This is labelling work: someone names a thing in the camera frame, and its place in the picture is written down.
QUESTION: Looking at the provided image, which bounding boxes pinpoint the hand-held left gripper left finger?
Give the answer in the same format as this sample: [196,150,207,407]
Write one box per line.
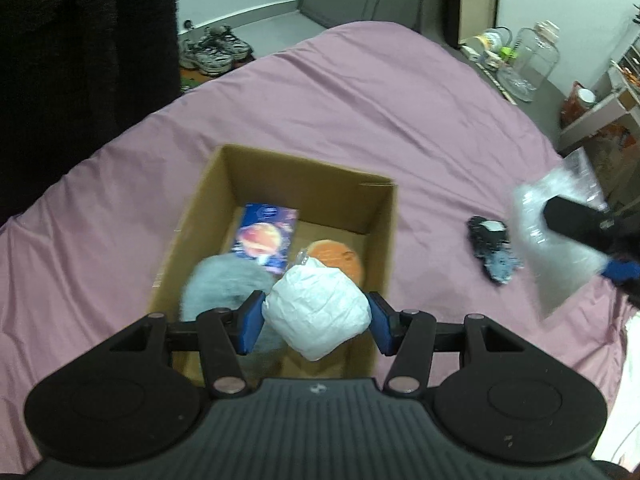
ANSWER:
[107,290,266,397]

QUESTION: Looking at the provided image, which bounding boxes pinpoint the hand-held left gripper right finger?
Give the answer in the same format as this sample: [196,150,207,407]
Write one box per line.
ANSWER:
[368,292,527,396]

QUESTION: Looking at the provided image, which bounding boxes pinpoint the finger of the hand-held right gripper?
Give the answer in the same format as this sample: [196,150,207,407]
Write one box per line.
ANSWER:
[600,255,640,286]
[543,196,617,255]

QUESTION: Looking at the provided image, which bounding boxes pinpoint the clear plastic bag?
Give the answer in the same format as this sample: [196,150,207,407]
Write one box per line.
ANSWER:
[509,148,612,322]

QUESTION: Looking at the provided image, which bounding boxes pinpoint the grey fluffy plush toy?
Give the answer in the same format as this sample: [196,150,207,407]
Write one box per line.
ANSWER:
[179,254,287,357]

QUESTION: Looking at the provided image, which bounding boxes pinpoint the white soft ball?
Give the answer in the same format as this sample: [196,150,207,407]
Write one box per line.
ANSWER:
[262,256,373,362]

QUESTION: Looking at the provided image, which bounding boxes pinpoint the burger plush toy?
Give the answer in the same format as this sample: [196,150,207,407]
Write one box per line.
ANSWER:
[303,239,365,287]

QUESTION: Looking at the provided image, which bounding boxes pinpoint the brown cardboard box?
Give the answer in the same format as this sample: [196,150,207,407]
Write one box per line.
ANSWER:
[148,144,400,393]

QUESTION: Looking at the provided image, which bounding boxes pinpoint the black patterned sock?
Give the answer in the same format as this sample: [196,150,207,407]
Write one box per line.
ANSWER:
[466,215,524,287]

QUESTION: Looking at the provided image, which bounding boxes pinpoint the white shelf unit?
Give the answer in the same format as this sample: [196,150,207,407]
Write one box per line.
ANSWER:
[556,35,640,153]

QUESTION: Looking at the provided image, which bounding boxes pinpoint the white yellow container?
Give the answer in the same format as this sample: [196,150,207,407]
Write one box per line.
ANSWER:
[469,29,513,68]

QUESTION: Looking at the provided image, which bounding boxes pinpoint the pink bed sheet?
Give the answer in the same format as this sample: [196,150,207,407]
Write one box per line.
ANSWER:
[0,21,640,476]

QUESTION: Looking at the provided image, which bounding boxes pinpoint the grey sneakers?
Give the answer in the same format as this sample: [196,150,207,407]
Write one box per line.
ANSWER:
[179,24,254,77]

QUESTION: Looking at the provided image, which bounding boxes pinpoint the dark fuzzy cloth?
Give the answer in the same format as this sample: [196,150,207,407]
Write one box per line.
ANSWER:
[0,0,182,228]

